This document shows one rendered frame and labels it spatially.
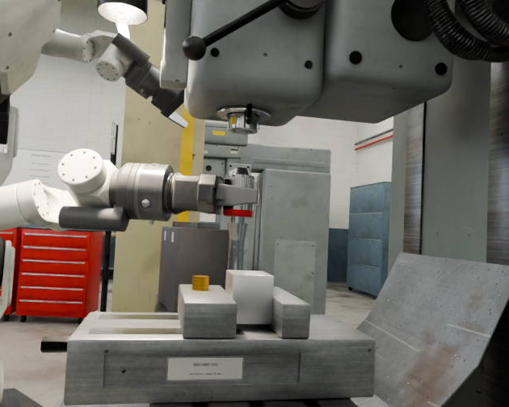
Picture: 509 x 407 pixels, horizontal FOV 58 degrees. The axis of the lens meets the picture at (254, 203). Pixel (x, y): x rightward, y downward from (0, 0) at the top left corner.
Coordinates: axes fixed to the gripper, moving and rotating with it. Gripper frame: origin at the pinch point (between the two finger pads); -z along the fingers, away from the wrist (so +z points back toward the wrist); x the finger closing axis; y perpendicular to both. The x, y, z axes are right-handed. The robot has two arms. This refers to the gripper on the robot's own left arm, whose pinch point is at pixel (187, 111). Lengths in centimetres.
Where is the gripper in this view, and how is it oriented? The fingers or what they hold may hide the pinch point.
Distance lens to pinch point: 133.3
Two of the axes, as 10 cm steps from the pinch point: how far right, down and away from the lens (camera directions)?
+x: 6.3, -3.5, -6.9
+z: -7.4, -5.3, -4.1
